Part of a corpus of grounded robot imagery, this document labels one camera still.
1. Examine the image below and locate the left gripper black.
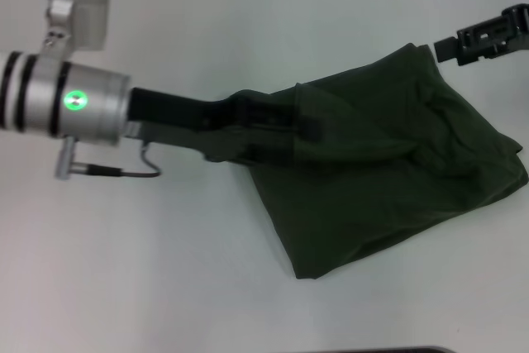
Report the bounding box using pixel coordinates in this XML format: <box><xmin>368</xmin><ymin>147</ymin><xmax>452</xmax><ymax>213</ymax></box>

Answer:
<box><xmin>126</xmin><ymin>87</ymin><xmax>324</xmax><ymax>167</ymax></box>

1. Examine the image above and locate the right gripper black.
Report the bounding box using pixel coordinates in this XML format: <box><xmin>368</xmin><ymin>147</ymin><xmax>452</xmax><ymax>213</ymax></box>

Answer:
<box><xmin>432</xmin><ymin>3</ymin><xmax>529</xmax><ymax>67</ymax></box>

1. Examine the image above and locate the dark green printed t-shirt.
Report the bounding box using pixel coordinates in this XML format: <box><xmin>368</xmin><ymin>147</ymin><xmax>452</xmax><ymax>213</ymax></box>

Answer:
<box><xmin>197</xmin><ymin>41</ymin><xmax>529</xmax><ymax>282</ymax></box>

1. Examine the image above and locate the silver plug connector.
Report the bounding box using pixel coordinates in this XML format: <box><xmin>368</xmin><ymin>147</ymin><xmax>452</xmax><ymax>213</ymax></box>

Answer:
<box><xmin>55</xmin><ymin>136</ymin><xmax>88</xmax><ymax>181</ymax></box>

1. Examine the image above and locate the thin dark left gripper cable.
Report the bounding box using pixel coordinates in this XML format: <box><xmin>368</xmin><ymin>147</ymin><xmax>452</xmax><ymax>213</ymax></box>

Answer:
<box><xmin>84</xmin><ymin>141</ymin><xmax>162</xmax><ymax>179</ymax></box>

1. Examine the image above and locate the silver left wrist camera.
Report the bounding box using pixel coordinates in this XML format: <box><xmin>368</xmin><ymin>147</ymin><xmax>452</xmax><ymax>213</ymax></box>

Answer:
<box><xmin>43</xmin><ymin>0</ymin><xmax>113</xmax><ymax>55</ymax></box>

